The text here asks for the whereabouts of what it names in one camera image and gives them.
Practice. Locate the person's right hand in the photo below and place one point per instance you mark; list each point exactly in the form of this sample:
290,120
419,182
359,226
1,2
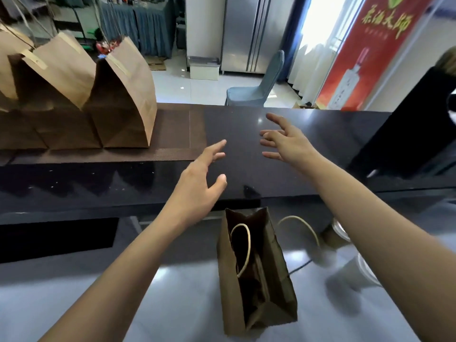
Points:
296,149

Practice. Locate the person's left hand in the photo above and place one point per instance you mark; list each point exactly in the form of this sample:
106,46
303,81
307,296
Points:
192,196

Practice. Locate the tan coffee cup white lid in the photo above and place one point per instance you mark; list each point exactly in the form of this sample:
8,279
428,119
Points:
335,235

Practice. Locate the single tan tape strip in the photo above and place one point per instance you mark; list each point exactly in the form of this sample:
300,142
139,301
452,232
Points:
33,59
117,64

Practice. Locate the person's right forearm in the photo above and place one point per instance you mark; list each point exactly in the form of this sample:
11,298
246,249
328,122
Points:
385,238

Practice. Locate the person's left forearm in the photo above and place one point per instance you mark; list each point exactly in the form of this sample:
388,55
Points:
114,288

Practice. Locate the blue plastic chair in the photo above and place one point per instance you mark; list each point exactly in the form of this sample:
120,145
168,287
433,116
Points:
256,92

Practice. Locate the white window curtain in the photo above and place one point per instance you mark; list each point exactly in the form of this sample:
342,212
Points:
320,46

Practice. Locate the blue window curtain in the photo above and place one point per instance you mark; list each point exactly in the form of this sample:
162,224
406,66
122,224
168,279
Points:
292,32

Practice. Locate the red banner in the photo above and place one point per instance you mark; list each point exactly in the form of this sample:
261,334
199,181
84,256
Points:
370,53

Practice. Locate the white box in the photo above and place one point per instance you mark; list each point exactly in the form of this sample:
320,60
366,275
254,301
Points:
204,69

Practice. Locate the stainless steel refrigerator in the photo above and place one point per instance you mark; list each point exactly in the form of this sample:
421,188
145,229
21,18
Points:
256,32

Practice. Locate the blue skirted table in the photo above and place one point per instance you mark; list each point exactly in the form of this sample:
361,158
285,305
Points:
139,25

